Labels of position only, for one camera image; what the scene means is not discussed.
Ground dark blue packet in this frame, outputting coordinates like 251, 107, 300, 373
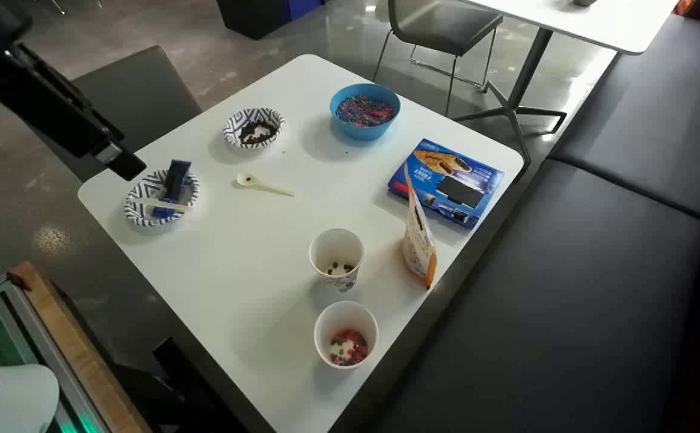
164, 156, 194, 203

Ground wooden board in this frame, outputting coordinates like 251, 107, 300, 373
6, 259, 151, 433

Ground blue plastic bowl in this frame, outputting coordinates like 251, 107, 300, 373
326, 82, 405, 145

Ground white side table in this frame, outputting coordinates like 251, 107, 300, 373
453, 0, 681, 164

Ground colourful candies heap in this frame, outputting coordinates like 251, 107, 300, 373
337, 94, 396, 130

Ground dark cabinet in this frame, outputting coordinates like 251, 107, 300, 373
215, 0, 326, 43

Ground cream plastic spoon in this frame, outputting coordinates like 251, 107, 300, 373
233, 170, 296, 200

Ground long black bench cushion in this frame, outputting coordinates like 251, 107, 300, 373
376, 156, 700, 433

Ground white and black cap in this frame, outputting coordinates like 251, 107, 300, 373
0, 358, 62, 433

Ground patterned paper bowl with beans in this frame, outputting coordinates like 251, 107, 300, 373
222, 105, 285, 153

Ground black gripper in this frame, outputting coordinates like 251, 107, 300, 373
0, 43, 150, 183

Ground white paper cup with beans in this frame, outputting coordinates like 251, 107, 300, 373
308, 227, 366, 294

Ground short black bench cushion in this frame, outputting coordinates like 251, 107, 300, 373
552, 12, 700, 221

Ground blue cookie box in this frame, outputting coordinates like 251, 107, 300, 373
387, 136, 502, 230

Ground dark chair with metal legs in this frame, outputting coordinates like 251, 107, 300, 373
371, 0, 504, 117

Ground white paper cup with candies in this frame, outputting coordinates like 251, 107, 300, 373
312, 298, 383, 370

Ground orange snack pouch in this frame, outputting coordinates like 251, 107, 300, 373
400, 164, 439, 290

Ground patterned paper bowl with packets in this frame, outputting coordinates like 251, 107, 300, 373
122, 169, 200, 236

